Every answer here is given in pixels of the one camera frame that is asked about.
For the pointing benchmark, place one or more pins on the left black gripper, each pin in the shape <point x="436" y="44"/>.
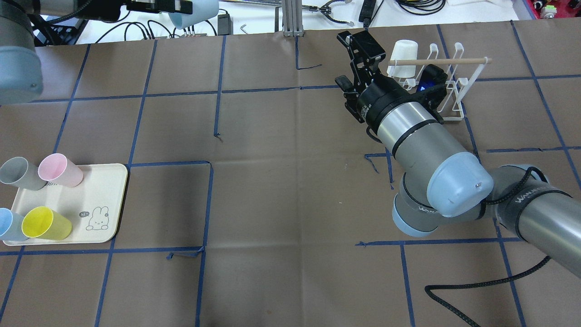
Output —
<point x="141" y="5"/>

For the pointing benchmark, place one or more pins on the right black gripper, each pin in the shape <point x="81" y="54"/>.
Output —
<point x="380" y="101"/>

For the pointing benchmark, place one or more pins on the light blue cup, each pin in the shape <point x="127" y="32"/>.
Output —
<point x="11" y="226"/>
<point x="193" y="12"/>

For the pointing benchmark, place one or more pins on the cream white plastic cup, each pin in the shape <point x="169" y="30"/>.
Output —
<point x="404" y="50"/>

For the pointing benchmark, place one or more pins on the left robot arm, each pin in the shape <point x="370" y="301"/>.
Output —
<point x="20" y="67"/>

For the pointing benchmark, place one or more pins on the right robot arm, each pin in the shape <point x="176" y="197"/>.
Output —
<point x="443" y="183"/>

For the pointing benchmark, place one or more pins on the pink plastic cup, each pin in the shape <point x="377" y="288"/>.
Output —
<point x="58" y="169"/>

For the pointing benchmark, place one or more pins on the grey plastic cup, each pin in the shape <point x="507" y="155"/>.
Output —
<point x="21" y="173"/>

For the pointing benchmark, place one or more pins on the yellow plastic cup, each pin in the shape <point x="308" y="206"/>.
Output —
<point x="45" y="223"/>

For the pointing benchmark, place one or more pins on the black power adapter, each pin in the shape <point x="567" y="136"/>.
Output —
<point x="225" y="25"/>

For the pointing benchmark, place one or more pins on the cream plastic tray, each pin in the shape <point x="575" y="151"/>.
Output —
<point x="93" y="207"/>

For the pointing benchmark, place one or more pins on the aluminium frame post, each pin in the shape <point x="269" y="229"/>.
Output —
<point x="291" y="17"/>

